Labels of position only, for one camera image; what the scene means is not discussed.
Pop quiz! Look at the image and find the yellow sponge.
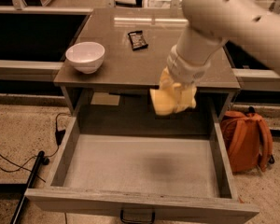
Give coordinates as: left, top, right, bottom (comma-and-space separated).
150, 89, 176, 116

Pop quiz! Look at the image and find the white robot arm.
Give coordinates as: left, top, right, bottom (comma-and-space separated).
150, 0, 280, 116

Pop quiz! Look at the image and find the grey cabinet with counter top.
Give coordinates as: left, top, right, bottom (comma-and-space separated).
54, 8, 239, 136

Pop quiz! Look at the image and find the open grey top drawer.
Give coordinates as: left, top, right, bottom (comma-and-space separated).
24, 89, 260, 224

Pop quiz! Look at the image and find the black snack packet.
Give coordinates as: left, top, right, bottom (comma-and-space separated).
128, 31, 148, 50

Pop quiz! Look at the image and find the orange backpack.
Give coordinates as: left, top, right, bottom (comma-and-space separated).
220, 106, 273, 173

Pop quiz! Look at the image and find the white bowl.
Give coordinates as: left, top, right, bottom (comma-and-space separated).
65, 42, 105, 74

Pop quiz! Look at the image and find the black power adapter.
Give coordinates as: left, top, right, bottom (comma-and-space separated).
55, 130, 65, 146

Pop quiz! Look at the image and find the black metal bar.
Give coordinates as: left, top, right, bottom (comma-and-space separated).
10, 150, 45, 224

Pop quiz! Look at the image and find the black floor cable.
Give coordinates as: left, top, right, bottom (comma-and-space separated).
0, 112, 71, 183

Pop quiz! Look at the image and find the black drawer handle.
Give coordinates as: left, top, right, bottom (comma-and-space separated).
119, 209, 156, 224

